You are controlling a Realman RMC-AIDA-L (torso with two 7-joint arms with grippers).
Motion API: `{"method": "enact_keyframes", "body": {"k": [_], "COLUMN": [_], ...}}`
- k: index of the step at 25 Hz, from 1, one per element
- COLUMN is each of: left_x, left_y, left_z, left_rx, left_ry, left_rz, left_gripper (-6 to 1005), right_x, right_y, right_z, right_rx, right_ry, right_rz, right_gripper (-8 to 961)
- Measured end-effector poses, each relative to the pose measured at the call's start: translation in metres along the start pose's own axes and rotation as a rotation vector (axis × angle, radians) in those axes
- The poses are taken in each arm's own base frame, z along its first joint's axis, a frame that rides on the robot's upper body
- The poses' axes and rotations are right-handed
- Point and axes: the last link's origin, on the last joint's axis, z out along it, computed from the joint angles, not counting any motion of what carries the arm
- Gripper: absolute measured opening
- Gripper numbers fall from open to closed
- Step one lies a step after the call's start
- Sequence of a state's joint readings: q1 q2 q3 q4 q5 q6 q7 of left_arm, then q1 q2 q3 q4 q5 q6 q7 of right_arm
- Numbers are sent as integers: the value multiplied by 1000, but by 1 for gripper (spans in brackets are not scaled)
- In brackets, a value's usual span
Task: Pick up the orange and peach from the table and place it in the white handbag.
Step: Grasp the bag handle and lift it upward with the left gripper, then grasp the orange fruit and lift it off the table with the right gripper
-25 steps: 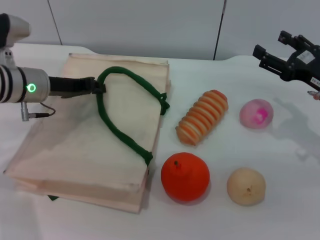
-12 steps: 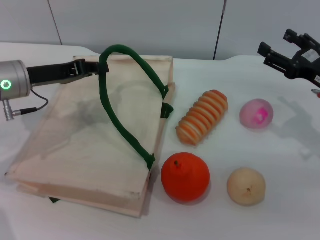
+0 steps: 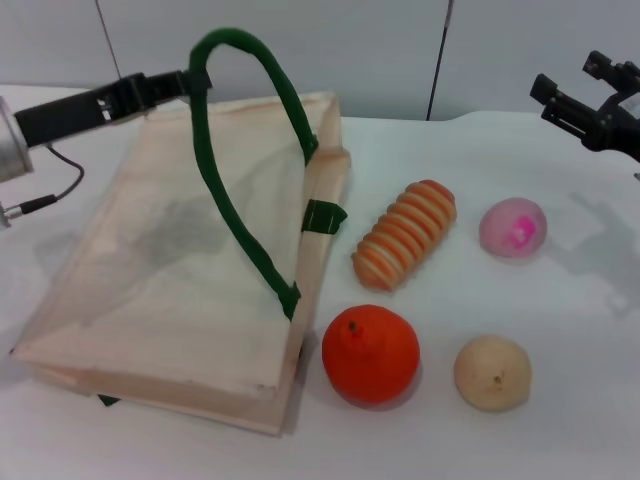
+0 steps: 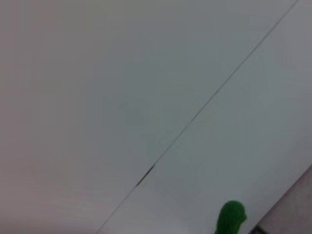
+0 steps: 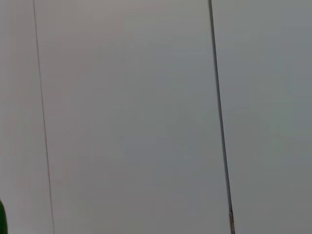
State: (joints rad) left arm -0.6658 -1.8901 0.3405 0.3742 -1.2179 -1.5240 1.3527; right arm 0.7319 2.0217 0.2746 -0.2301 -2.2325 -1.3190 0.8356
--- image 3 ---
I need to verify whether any beige round pear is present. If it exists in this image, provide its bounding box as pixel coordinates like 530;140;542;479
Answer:
452;334;533;414

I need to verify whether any pink peach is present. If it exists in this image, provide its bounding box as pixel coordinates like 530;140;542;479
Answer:
478;196;549;261

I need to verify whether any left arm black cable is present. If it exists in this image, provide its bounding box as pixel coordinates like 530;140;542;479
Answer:
0;143;85;229

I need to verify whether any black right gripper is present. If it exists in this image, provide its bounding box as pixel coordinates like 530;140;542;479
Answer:
530;49;640;161

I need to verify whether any white handbag with green handles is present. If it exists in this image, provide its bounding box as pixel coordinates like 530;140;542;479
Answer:
8;27;351;439

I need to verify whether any orange fruit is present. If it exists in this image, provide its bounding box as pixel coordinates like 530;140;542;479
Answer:
321;303;421;407

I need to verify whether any orange striped bread roll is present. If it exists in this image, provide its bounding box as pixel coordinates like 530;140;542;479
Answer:
350;178;459;294

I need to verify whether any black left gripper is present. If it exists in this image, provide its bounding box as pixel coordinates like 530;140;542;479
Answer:
13;69;215;149

